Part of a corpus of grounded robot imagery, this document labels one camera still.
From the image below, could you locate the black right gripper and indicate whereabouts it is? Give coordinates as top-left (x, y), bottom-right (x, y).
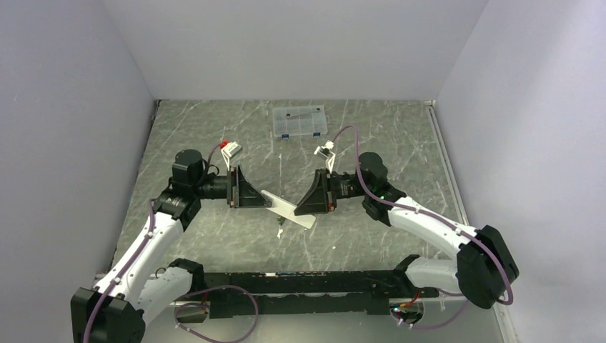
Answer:
top-left (294, 169), bottom-right (370, 216)

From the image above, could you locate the clear plastic organizer box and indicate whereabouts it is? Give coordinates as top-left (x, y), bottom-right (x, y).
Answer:
top-left (272, 105), bottom-right (328, 139)

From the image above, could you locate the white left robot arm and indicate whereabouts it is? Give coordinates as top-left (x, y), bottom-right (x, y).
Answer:
top-left (70, 149), bottom-right (272, 342)

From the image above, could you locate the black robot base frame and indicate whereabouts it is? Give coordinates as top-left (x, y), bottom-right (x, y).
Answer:
top-left (170, 258), bottom-right (438, 319)

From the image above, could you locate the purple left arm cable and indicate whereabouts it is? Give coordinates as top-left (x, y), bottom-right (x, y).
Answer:
top-left (82, 141), bottom-right (260, 343)

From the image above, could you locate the white remote control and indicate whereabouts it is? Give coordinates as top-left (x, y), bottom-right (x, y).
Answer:
top-left (261, 190), bottom-right (317, 229)

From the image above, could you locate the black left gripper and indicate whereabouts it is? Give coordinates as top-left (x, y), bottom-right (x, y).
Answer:
top-left (193, 164), bottom-right (271, 208)

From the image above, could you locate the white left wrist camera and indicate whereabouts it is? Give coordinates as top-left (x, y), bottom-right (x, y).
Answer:
top-left (220, 141), bottom-right (242, 172)

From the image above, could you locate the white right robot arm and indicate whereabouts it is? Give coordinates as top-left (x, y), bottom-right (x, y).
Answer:
top-left (294, 152), bottom-right (520, 309)

